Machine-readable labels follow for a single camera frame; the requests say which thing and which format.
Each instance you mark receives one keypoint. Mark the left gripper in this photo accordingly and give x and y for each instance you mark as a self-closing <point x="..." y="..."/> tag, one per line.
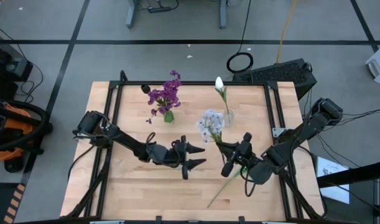
<point x="180" y="155"/>

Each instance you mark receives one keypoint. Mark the silver aluminium extrusion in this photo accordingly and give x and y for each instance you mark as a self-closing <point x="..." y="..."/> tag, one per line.
<point x="107" y="222"/>
<point x="275" y="222"/>

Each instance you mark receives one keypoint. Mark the white paper sheet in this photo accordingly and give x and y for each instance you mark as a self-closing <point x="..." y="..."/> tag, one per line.
<point x="336" y="194"/>

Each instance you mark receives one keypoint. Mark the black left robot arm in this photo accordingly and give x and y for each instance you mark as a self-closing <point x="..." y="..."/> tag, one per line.
<point x="127" y="143"/>

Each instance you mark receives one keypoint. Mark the black equipment box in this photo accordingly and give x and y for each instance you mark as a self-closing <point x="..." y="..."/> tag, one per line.
<point x="6" y="67"/>

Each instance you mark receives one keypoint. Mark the black mat with orange stripes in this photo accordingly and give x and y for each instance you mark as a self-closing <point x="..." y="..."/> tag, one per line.
<point x="3" y="205"/>

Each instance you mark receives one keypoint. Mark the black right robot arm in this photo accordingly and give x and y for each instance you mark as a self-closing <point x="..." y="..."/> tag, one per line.
<point x="295" y="140"/>

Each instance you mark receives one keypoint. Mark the black power strip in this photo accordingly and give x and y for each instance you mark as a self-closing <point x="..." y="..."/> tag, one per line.
<point x="159" y="9"/>

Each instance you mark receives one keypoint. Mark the green glass vase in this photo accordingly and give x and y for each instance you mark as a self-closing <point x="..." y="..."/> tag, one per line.
<point x="168" y="117"/>

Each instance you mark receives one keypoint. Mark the black metal table frame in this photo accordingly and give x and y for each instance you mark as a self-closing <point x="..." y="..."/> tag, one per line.
<point x="130" y="83"/>

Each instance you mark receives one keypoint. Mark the white artificial tulip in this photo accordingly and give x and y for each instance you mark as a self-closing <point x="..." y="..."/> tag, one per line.
<point x="223" y="189"/>
<point x="219" y="82"/>

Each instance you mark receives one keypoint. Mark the black computer tower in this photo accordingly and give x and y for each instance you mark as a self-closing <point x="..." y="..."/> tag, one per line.
<point x="280" y="73"/>

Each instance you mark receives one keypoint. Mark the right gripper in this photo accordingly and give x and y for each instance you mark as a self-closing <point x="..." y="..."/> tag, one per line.
<point x="242" y="152"/>

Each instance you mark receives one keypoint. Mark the black camera bracket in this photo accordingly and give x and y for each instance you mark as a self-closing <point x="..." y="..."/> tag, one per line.
<point x="242" y="219"/>
<point x="158" y="219"/>

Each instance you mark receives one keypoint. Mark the white small-blossom flower bunch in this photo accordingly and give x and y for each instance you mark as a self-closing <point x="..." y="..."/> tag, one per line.
<point x="211" y="123"/>

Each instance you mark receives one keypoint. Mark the clear glass vase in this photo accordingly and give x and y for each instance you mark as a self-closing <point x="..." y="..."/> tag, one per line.
<point x="229" y="119"/>

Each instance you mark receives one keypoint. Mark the purple artificial flower bunch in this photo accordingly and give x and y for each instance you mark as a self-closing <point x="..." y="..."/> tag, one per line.
<point x="155" y="95"/>
<point x="172" y="85"/>

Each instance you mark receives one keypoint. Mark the grey desk leg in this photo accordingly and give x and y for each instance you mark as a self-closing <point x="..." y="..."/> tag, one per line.
<point x="132" y="14"/>
<point x="223" y="15"/>

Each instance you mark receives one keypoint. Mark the black metal beam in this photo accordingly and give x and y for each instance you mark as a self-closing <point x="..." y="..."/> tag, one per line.
<point x="357" y="172"/>

